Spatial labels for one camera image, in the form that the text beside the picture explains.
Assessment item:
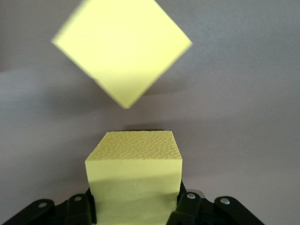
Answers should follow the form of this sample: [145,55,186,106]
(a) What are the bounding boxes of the brown table mat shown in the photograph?
[0,0,300,225]

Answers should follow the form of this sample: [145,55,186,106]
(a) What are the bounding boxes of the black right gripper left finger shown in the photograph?
[0,187,97,225]

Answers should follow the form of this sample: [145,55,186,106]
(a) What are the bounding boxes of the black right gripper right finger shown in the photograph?
[167,178,263,225]

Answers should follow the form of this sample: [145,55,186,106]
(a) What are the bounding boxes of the yellow foam cube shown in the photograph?
[84,131,183,225]
[51,0,193,109]

